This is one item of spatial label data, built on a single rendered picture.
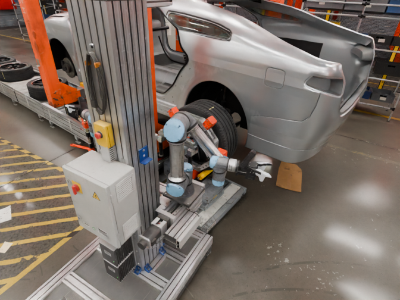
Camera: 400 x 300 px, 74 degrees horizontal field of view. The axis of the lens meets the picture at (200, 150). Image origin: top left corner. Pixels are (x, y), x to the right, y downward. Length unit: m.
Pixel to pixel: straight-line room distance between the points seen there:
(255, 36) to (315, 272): 2.07
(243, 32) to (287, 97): 0.67
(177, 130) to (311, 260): 1.87
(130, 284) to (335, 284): 1.67
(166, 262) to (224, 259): 0.56
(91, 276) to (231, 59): 2.07
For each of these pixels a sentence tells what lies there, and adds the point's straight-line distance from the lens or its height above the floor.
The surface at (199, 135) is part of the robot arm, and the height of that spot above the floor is 1.32.
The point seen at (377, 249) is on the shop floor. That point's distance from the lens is 3.18.
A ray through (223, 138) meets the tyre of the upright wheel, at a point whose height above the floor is 0.98.
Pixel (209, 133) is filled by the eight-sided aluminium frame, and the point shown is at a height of 1.03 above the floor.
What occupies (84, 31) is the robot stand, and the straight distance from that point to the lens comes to 1.39.
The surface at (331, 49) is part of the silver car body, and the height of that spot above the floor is 1.44.
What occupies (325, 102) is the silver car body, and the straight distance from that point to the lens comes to 2.27.
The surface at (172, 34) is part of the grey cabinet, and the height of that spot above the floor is 0.97.
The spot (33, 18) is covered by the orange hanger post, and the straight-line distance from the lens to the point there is 4.06.
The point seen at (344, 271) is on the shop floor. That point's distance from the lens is 2.85.
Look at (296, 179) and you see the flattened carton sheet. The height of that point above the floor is 0.01.
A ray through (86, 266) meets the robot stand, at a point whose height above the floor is 0.21.
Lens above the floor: 2.10
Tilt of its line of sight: 33 degrees down
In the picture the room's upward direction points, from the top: 2 degrees clockwise
